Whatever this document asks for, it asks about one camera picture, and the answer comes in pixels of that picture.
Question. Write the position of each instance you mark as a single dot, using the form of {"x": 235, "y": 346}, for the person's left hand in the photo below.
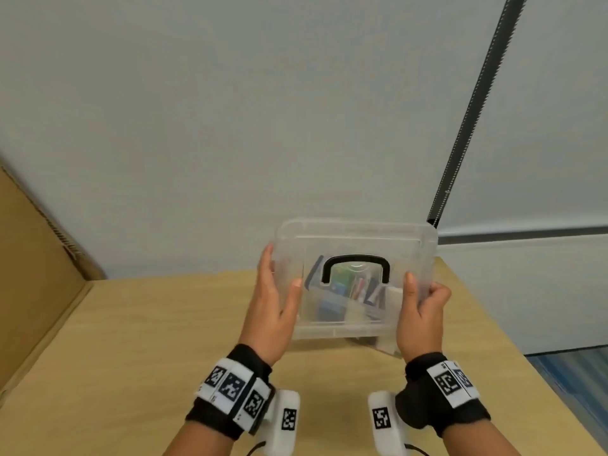
{"x": 268, "y": 322}

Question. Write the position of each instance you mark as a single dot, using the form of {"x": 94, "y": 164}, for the person's right hand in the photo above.
{"x": 420, "y": 327}

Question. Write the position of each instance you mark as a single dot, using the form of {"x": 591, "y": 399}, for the clear plastic storage box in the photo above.
{"x": 375, "y": 346}

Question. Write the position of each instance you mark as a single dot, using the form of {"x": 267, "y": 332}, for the green pencil sharpener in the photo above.
{"x": 339, "y": 283}

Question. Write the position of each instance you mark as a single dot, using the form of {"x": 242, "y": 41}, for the person's right forearm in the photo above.
{"x": 480, "y": 441}

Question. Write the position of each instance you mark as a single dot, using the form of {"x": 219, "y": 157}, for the person's left forearm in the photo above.
{"x": 199, "y": 441}

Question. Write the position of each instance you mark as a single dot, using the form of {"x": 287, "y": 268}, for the black right wristband with tags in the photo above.
{"x": 442, "y": 394}

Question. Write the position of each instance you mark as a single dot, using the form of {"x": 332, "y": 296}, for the black wristband with tags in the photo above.
{"x": 228, "y": 394}
{"x": 442, "y": 394}

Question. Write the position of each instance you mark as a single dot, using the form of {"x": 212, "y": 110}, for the black left wristband with tags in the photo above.
{"x": 228, "y": 394}

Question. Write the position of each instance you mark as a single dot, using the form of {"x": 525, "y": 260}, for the wooden table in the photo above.
{"x": 142, "y": 327}

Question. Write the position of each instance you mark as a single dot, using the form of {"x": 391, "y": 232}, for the brown cardboard panel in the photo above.
{"x": 33, "y": 280}

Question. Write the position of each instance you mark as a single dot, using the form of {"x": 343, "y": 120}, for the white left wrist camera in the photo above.
{"x": 282, "y": 422}

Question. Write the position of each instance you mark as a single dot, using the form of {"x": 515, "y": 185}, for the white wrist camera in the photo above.
{"x": 282, "y": 422}
{"x": 385, "y": 422}

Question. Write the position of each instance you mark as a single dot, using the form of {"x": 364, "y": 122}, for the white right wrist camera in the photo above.
{"x": 385, "y": 422}

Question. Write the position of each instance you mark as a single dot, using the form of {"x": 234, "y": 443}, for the grey horizontal wall rail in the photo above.
{"x": 522, "y": 235}

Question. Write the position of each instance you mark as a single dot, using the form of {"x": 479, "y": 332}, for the black perforated wall strip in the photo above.
{"x": 480, "y": 99}

